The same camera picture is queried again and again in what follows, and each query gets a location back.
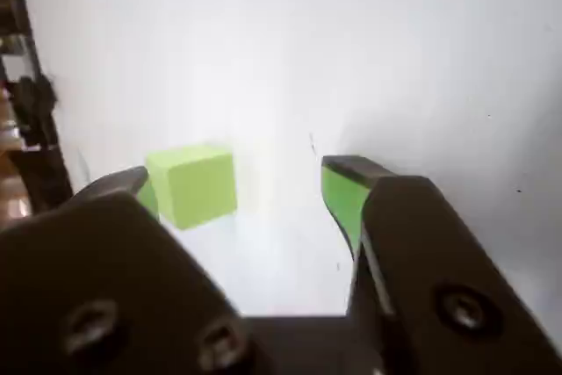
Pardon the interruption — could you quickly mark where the green cube block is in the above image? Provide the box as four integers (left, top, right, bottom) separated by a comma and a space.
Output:
145, 143, 238, 231

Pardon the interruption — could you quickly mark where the black desk edge frame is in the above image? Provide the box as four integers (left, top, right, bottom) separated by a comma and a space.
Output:
0, 0, 74, 218

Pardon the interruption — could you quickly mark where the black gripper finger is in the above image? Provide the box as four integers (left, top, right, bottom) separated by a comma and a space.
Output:
0, 167, 264, 375
321, 155, 562, 375

